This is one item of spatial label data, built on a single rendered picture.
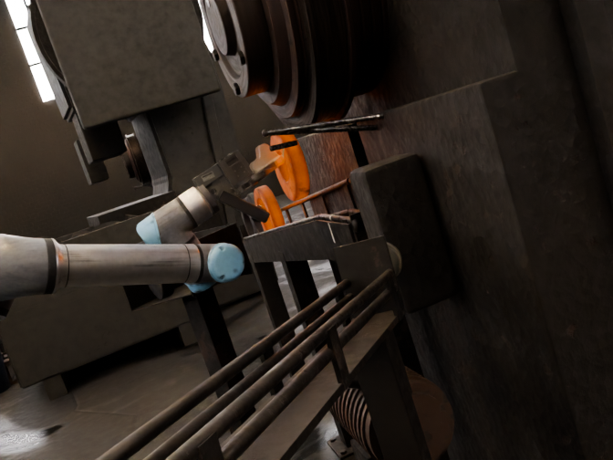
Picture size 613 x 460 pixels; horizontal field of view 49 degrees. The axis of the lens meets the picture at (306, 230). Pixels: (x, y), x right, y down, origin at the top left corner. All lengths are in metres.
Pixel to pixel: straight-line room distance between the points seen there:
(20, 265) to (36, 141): 10.16
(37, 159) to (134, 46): 7.53
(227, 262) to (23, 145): 10.14
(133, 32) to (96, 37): 0.20
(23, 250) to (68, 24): 2.78
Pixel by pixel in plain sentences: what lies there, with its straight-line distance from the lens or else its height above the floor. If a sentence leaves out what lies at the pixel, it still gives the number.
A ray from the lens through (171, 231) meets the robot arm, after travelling 1.39.
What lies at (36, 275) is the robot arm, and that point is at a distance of 1.18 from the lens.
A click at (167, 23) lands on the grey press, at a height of 1.69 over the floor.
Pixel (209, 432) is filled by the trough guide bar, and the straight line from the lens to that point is 0.43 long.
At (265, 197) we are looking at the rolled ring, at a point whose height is 0.74.
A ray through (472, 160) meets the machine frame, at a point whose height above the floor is 0.78.
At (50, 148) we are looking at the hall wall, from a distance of 11.29.
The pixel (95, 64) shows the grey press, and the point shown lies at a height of 1.57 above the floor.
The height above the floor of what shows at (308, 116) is 0.91.
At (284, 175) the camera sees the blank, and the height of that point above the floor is 0.80.
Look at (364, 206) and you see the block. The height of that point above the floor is 0.74.
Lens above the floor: 0.88
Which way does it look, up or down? 8 degrees down
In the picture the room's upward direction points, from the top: 18 degrees counter-clockwise
